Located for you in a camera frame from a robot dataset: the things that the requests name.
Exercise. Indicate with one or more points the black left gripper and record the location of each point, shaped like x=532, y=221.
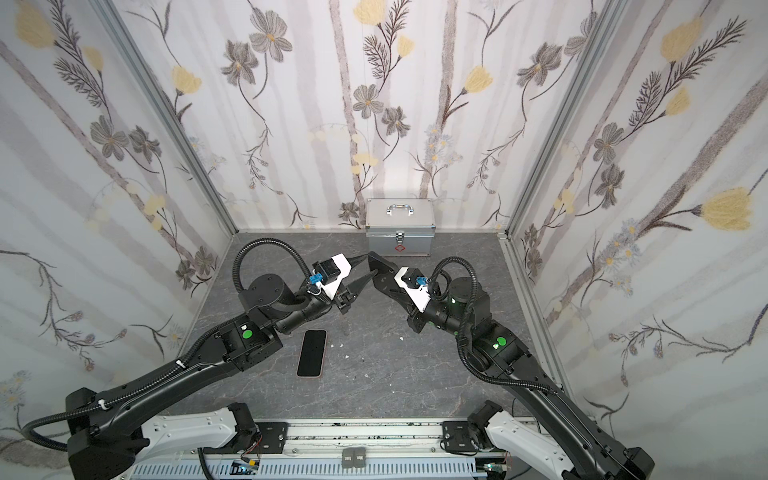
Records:
x=344, y=294

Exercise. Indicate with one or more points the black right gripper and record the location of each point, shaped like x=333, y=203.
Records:
x=399, y=289

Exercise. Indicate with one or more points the blue phone black screen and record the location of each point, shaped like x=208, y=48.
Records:
x=384, y=280

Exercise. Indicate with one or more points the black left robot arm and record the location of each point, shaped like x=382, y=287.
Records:
x=109, y=430

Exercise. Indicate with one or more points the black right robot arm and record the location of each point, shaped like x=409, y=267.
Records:
x=566, y=444

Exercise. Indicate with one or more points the silver aluminium first aid case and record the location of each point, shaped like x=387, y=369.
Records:
x=400, y=226

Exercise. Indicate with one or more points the black phone with pink edge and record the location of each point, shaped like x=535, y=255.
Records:
x=312, y=353

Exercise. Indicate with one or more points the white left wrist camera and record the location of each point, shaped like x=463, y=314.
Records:
x=327, y=275

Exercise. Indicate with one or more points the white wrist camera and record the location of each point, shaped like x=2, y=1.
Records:
x=327, y=275
x=415, y=285

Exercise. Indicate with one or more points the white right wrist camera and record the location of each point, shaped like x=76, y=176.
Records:
x=415, y=285

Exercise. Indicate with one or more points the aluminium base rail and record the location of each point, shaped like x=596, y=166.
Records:
x=352, y=442

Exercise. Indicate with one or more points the white vented cable duct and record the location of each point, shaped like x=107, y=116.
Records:
x=386, y=468

